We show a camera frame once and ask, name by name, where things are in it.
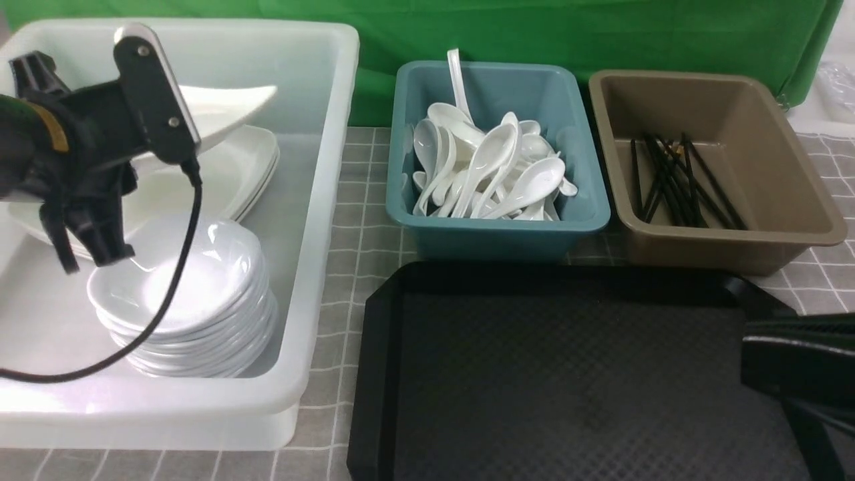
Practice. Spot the grey checked tablecloth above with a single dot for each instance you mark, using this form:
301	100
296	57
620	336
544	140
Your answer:
365	247

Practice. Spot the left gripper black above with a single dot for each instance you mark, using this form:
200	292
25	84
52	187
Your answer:
69	152

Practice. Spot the green backdrop cloth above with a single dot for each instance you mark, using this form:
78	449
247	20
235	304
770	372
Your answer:
778	43

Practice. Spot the right white spoon in bin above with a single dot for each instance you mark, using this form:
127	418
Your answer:
534	184

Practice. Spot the top white spoon in bin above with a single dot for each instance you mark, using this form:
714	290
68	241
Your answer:
497	149

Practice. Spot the upright white spoon in bin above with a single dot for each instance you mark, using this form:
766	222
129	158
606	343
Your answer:
457	80

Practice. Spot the left white spoon in bin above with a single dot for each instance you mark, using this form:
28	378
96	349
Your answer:
427	144

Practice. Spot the black chopsticks bundle in bin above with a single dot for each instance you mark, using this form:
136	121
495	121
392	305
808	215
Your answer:
675	176

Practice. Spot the large translucent white tub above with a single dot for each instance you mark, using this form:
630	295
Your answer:
48	324

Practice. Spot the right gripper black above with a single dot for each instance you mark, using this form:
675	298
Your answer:
807	363

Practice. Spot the black serving tray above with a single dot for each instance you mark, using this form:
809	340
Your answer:
475	371

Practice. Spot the teal plastic bin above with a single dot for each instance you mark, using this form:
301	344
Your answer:
547	94

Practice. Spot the stack of small white bowls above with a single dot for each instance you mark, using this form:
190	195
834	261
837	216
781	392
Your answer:
222	316

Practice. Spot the stack of white square plates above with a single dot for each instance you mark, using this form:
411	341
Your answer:
232	173

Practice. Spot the brown plastic bin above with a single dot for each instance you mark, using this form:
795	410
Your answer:
743	135

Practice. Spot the large white square plate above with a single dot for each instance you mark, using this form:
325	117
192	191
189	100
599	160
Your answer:
218	112

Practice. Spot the wrist camera black silver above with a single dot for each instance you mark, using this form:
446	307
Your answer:
152	96

